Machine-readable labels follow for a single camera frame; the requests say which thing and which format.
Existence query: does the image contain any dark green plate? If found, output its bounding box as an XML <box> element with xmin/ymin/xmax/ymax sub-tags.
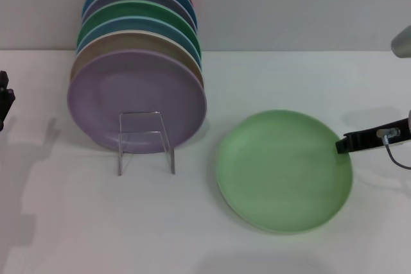
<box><xmin>76</xmin><ymin>0</ymin><xmax>202</xmax><ymax>60</ymax></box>

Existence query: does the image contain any light green plate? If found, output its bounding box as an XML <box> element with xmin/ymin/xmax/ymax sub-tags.
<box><xmin>215</xmin><ymin>109</ymin><xmax>354</xmax><ymax>234</ymax></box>

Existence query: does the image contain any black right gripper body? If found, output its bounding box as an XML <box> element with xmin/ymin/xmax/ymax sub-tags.
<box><xmin>350</xmin><ymin>117</ymin><xmax>411</xmax><ymax>153</ymax></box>

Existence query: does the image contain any lilac plate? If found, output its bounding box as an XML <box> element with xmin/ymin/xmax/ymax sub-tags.
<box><xmin>66</xmin><ymin>48</ymin><xmax>208</xmax><ymax>155</ymax></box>

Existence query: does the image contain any right arm cable with connector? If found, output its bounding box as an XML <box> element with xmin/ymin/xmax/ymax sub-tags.
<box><xmin>376</xmin><ymin>127</ymin><xmax>411</xmax><ymax>170</ymax></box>

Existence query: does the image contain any metal wire plate rack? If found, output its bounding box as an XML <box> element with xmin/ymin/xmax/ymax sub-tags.
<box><xmin>117</xmin><ymin>111</ymin><xmax>177</xmax><ymax>177</ymax></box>

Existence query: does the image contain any light blue plate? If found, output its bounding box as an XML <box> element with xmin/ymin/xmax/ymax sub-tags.
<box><xmin>76</xmin><ymin>15</ymin><xmax>203</xmax><ymax>70</ymax></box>

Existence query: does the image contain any beige plate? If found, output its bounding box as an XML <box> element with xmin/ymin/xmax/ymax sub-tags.
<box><xmin>70</xmin><ymin>29</ymin><xmax>205</xmax><ymax>89</ymax></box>

